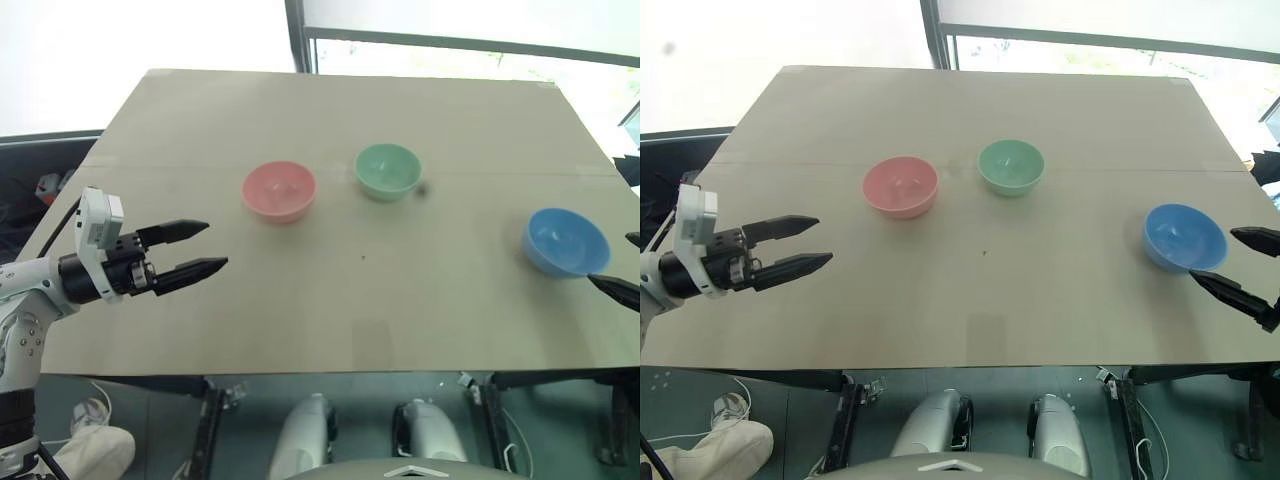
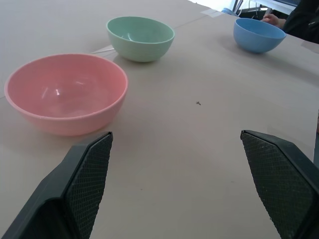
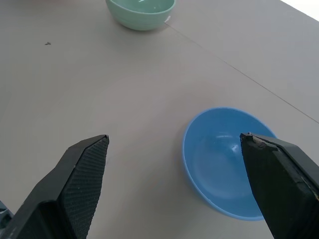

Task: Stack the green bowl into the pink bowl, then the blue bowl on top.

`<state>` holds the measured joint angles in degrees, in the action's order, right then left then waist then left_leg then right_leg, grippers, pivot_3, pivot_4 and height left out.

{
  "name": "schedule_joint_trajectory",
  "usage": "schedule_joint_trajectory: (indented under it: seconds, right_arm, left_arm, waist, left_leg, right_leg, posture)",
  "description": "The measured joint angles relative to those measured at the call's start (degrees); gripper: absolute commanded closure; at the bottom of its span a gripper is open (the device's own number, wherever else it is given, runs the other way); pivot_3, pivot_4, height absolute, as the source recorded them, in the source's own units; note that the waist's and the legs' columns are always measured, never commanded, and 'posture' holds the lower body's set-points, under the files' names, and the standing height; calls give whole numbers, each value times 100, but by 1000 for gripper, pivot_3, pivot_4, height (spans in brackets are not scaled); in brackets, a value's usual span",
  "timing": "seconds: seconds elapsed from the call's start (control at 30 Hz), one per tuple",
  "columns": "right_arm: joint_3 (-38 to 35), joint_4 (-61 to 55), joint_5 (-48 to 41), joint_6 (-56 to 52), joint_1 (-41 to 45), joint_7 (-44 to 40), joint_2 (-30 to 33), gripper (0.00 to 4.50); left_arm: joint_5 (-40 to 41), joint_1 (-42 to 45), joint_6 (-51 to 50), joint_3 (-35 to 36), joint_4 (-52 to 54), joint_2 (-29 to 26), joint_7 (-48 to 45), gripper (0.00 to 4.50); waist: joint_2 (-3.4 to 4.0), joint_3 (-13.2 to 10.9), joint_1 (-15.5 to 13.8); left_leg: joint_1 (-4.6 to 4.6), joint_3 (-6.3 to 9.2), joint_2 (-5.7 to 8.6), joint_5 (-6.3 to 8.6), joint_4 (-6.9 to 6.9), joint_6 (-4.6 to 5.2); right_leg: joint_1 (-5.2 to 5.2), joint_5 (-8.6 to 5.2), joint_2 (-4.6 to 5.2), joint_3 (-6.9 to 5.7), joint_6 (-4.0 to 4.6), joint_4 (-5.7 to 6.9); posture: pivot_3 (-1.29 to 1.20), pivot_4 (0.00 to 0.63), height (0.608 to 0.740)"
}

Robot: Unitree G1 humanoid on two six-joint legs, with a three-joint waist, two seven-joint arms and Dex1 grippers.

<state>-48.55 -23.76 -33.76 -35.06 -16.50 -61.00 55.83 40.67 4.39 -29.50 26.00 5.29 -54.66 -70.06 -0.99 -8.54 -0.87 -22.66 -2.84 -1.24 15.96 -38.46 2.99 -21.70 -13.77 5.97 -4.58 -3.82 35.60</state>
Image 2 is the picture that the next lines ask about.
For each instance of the blue plastic bowl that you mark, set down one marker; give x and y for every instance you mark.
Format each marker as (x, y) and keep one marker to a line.
(258, 36)

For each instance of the pink plastic bowl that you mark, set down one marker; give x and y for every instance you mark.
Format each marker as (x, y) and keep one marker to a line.
(66, 93)

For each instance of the blue plastic bag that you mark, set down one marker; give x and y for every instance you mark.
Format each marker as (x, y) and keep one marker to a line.
(228, 10)

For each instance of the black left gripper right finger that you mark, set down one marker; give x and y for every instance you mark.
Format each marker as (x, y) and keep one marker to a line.
(281, 184)

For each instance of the bystander in dark clothing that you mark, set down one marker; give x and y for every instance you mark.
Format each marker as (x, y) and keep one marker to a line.
(302, 20)

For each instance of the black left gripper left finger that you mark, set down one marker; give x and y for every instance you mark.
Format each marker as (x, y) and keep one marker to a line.
(74, 189)

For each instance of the clear tape strip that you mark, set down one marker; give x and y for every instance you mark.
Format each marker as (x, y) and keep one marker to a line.
(213, 12)

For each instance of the green plastic bowl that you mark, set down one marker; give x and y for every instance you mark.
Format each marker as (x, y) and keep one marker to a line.
(140, 37)

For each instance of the bystander's bare hand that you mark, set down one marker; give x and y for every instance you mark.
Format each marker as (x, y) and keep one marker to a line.
(272, 19)

